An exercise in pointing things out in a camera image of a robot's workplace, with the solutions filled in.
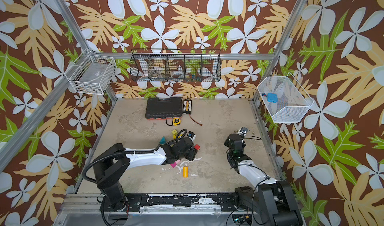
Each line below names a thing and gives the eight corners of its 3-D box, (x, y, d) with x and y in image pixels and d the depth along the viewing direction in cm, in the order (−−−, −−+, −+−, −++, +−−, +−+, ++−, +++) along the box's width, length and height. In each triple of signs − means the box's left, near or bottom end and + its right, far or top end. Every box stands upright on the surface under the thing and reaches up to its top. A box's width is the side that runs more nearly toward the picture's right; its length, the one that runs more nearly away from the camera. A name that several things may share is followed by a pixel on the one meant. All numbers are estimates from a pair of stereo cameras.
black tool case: (144, 120, 108) (143, 116, 104) (149, 101, 121) (148, 97, 117) (181, 121, 108) (181, 116, 104) (182, 101, 121) (182, 97, 117)
